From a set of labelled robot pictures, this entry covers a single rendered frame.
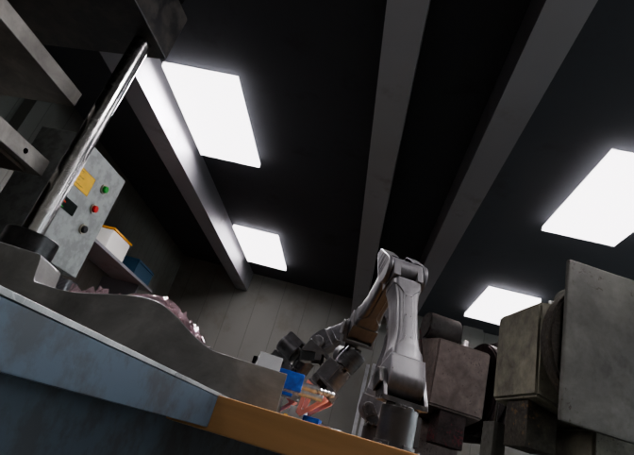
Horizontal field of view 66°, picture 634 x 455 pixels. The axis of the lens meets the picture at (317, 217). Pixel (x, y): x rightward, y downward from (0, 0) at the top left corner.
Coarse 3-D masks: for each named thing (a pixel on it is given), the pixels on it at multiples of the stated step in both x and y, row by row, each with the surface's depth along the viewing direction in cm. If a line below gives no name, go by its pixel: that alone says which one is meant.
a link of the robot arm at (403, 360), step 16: (400, 272) 102; (416, 272) 104; (384, 288) 105; (400, 288) 99; (416, 288) 101; (400, 304) 96; (416, 304) 98; (400, 320) 93; (416, 320) 95; (400, 336) 90; (416, 336) 92; (400, 352) 87; (416, 352) 89; (400, 368) 85; (416, 368) 86; (400, 384) 83; (416, 384) 84; (416, 400) 84
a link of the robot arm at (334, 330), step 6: (384, 318) 149; (324, 330) 150; (330, 330) 149; (336, 330) 149; (312, 336) 150; (324, 336) 149; (330, 336) 149; (336, 336) 148; (324, 342) 148; (330, 342) 147; (336, 342) 148; (324, 348) 147; (330, 348) 149
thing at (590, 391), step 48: (576, 288) 338; (624, 288) 344; (528, 336) 362; (576, 336) 323; (624, 336) 330; (528, 384) 344; (576, 384) 310; (624, 384) 316; (528, 432) 337; (576, 432) 345; (624, 432) 304
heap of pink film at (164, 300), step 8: (72, 288) 77; (144, 296) 74; (152, 296) 75; (160, 296) 76; (168, 296) 77; (168, 304) 77; (176, 312) 76; (184, 312) 78; (184, 320) 76; (192, 328) 75; (200, 336) 75
